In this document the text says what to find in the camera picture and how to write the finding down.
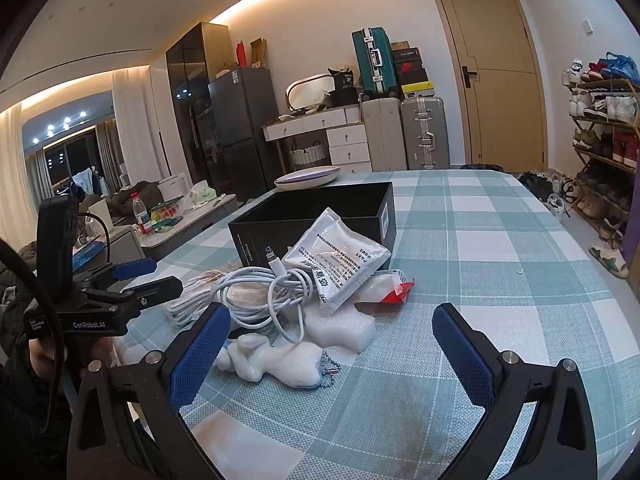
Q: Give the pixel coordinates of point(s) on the red and white packet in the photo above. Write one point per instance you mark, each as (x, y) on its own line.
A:
(390, 287)

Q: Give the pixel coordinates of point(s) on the white curtain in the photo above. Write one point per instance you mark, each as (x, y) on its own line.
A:
(135, 130)

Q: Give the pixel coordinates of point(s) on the black and red shoe box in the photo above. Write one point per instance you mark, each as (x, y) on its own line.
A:
(407, 60)

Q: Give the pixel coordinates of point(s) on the silver suitcase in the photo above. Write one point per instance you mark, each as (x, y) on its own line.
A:
(425, 130)

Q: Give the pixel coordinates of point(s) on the clear bag of beige pads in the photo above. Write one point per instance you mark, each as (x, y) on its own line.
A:
(205, 279)

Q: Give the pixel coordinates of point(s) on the wooden shoe rack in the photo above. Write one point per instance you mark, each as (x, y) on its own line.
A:
(600, 82)

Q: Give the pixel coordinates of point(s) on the black glass cabinet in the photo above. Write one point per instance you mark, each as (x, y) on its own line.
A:
(192, 110)

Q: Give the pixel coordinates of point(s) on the white side counter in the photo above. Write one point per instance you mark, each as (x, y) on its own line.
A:
(185, 225)

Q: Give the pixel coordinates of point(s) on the white woven basket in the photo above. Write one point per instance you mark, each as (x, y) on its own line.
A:
(309, 157)

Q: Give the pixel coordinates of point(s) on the shoe rack with shoes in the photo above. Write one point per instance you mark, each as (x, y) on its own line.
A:
(607, 105)

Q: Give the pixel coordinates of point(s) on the person's left hand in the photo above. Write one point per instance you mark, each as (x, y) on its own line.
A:
(42, 357)

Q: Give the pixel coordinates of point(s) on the clear water bottle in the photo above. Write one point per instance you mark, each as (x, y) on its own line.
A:
(141, 215)

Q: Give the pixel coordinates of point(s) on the white kettle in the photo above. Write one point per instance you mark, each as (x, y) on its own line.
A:
(174, 187)

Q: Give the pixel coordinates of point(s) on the person's left forearm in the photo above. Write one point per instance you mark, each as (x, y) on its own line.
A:
(25, 425)

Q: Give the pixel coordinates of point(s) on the dark grey fridge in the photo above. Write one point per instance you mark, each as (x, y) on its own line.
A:
(245, 125)

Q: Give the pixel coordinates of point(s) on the white dresser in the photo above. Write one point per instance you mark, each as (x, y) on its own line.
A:
(347, 140)

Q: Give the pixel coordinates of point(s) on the beige suitcase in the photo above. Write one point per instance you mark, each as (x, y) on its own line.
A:
(382, 135)

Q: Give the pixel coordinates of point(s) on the white wall switch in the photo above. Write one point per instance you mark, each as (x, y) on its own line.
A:
(587, 25)

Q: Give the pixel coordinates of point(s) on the black chair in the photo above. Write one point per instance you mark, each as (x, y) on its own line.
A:
(480, 167)

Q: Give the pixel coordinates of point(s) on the white medicine pouch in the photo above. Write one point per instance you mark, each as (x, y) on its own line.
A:
(335, 255)

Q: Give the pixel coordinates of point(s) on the teal suitcase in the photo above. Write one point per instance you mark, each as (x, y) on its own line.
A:
(372, 60)

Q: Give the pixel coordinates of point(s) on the hanging clothes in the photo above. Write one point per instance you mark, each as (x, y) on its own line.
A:
(87, 180)

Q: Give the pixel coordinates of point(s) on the white and purple plate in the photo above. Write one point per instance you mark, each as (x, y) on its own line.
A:
(307, 177)

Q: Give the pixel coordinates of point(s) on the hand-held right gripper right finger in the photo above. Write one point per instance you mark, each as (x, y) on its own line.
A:
(465, 360)

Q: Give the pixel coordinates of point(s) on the oval white-framed mirror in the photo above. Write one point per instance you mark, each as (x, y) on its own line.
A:
(310, 92)

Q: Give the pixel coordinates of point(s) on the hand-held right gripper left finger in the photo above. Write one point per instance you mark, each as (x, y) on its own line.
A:
(200, 355)

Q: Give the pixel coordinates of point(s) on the black and yellow shoe box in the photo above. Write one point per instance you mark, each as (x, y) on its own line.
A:
(416, 88)

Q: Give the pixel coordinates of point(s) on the small cardboard box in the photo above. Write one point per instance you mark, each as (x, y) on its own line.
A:
(258, 52)

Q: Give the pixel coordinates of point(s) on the black shopping bag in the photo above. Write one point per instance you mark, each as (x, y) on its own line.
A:
(344, 85)

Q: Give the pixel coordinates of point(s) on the black cardboard box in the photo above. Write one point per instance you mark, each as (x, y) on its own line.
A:
(350, 205)

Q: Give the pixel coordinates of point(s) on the green and white slipper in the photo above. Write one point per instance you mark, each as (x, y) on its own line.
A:
(610, 260)

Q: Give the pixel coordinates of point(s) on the pile of floor shoes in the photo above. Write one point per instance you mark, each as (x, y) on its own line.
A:
(542, 185)

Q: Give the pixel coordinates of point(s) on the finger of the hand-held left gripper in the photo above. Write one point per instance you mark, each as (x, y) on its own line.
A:
(135, 267)
(160, 287)

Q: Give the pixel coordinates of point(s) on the beige wooden door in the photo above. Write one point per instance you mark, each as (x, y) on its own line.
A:
(495, 85)

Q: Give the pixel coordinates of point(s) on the brown shoe box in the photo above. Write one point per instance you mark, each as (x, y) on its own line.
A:
(404, 46)

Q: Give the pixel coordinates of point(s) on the blue plastic bag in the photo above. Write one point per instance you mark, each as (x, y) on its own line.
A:
(620, 65)

